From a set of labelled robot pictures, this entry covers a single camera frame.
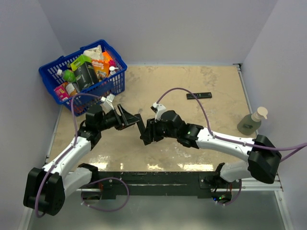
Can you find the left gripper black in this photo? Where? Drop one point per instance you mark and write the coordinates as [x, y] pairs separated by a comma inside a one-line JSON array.
[[124, 120]]

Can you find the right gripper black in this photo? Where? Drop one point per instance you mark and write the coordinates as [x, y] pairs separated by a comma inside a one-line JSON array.
[[151, 128]]

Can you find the black remote control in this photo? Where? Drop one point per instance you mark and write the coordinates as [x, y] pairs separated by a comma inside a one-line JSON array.
[[141, 126], [199, 95]]

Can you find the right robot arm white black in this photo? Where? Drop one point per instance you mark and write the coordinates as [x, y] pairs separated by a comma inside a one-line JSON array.
[[257, 157]]

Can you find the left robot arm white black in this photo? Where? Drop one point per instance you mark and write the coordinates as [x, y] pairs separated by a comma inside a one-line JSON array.
[[48, 187]]

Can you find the black remote control on table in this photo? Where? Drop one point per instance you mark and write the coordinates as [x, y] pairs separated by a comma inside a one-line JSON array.
[[199, 95]]

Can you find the white pump bottle in basket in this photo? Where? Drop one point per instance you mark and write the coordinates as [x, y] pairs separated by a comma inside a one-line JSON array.
[[113, 70]]

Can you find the orange Gillette razor pack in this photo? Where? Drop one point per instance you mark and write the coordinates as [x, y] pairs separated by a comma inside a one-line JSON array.
[[101, 69]]

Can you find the blue plastic shopping basket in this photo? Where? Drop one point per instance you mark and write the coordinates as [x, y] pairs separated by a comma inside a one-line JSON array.
[[79, 103]]

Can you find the green black razor box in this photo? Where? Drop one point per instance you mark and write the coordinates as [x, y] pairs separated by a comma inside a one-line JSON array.
[[84, 72]]

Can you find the orange pill bottle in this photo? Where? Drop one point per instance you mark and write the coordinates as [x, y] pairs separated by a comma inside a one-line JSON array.
[[71, 89]]

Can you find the pink box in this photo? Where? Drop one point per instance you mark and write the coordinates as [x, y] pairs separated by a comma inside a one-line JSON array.
[[61, 93]]

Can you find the green bottle white cap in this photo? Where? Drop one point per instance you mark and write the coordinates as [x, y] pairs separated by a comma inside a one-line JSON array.
[[67, 75]]

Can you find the crumpled beige paper bag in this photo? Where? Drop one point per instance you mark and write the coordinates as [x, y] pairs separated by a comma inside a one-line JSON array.
[[94, 53]]

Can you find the green liquid soap pump bottle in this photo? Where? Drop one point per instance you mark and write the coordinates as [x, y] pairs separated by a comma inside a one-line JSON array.
[[251, 122]]

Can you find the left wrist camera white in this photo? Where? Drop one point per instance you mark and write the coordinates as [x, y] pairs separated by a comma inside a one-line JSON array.
[[107, 102]]

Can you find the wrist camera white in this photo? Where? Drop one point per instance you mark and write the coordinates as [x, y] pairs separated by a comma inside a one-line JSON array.
[[159, 109], [107, 102]]

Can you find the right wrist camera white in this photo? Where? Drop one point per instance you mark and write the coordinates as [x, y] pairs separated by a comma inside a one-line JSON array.
[[159, 109]]

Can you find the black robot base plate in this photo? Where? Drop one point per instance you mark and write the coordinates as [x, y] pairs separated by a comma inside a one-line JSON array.
[[199, 184]]

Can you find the aluminium frame rail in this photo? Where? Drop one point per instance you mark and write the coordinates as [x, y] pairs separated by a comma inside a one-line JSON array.
[[251, 184]]

